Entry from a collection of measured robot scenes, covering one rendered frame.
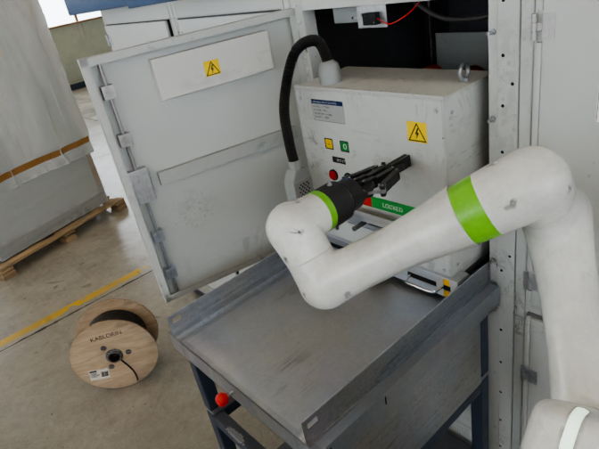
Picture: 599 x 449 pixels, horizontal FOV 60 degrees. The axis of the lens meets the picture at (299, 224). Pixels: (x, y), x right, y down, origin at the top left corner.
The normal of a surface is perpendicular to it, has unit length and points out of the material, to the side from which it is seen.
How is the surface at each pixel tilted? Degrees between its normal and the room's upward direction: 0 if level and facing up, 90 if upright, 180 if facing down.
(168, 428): 0
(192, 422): 0
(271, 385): 0
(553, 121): 90
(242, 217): 90
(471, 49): 90
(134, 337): 90
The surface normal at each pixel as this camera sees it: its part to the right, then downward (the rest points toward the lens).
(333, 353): -0.18, -0.87
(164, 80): 0.50, 0.33
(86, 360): 0.22, 0.41
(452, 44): -0.73, 0.43
